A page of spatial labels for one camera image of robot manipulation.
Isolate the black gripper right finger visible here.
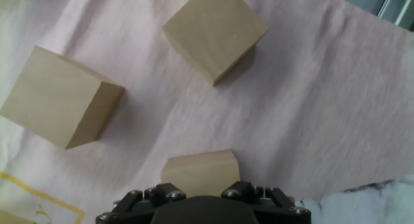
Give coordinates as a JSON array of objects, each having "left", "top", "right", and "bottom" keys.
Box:
[{"left": 221, "top": 181, "right": 312, "bottom": 224}]

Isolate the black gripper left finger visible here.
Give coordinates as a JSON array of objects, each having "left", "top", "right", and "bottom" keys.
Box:
[{"left": 96, "top": 183, "right": 188, "bottom": 224}]

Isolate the marble pink black cloth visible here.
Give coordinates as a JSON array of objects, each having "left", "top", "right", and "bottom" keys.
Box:
[{"left": 0, "top": 0, "right": 414, "bottom": 224}]

